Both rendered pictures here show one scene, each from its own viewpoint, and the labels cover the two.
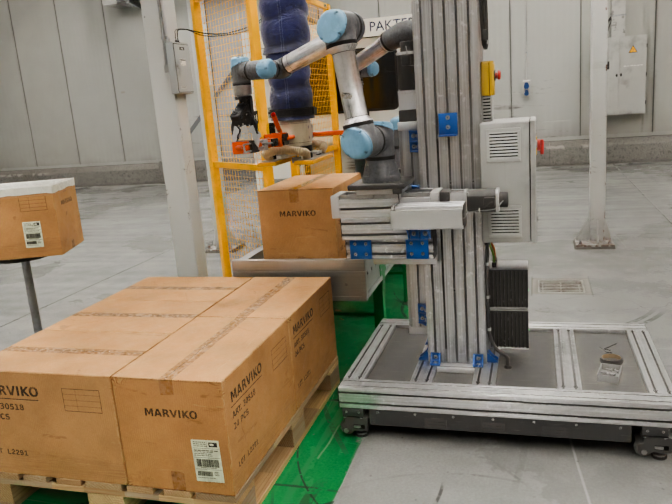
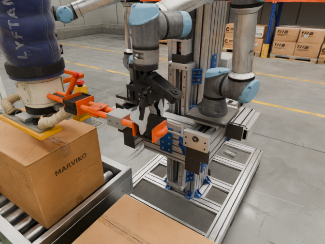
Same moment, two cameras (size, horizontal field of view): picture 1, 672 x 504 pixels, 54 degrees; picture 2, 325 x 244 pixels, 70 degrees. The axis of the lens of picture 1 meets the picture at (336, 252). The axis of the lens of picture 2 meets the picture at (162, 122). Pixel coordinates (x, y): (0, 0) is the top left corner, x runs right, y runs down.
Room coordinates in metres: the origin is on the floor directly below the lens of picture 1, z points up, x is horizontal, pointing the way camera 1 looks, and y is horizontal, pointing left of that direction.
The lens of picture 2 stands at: (2.54, 0.96, 1.57)
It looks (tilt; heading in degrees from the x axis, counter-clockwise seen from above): 28 degrees down; 286
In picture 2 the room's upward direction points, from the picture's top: straight up
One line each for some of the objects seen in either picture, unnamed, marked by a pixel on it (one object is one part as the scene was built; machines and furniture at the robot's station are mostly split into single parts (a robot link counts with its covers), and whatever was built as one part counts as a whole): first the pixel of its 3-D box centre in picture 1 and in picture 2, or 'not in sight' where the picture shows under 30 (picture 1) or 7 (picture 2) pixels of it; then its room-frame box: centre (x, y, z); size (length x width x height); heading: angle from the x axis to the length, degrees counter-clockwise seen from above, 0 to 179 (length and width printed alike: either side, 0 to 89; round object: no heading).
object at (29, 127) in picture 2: (278, 157); (27, 119); (3.36, 0.25, 1.10); 0.34 x 0.10 x 0.05; 163
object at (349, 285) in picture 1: (298, 285); (91, 218); (3.18, 0.20, 0.48); 0.70 x 0.03 x 0.15; 73
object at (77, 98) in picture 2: (276, 139); (79, 103); (3.10, 0.23, 1.20); 0.10 x 0.08 x 0.06; 73
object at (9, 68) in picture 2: (293, 112); (36, 65); (3.33, 0.16, 1.32); 0.23 x 0.23 x 0.04
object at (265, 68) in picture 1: (263, 69); (168, 24); (2.73, 0.23, 1.50); 0.11 x 0.11 x 0.08; 58
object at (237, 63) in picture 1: (241, 71); (146, 26); (2.77, 0.32, 1.50); 0.09 x 0.08 x 0.11; 58
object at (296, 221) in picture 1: (315, 217); (39, 157); (3.54, 0.10, 0.75); 0.60 x 0.40 x 0.40; 164
